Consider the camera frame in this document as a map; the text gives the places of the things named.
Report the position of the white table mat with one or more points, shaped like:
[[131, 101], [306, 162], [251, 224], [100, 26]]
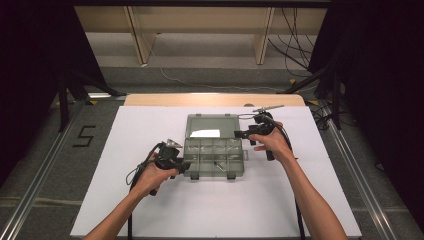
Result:
[[213, 206]]

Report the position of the person's left hand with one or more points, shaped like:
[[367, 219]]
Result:
[[151, 178]]

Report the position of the wooden table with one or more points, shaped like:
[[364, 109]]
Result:
[[213, 100]]

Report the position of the clear grey compartment box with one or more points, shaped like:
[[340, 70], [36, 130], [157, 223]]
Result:
[[206, 156]]

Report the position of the aluminium floor rail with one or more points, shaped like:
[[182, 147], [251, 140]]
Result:
[[360, 180], [36, 180]]

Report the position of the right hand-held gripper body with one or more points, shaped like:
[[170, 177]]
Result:
[[261, 121]]

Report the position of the black metal stand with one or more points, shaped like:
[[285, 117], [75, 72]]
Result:
[[63, 103], [336, 100]]

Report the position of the person's right hand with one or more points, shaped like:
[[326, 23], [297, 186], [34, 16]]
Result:
[[275, 141]]

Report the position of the black curtain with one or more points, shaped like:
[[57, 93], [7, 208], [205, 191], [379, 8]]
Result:
[[30, 66], [383, 83]]

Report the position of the beige wooden bench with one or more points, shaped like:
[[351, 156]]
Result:
[[200, 20]]

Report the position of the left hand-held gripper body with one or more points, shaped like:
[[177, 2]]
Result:
[[168, 155]]

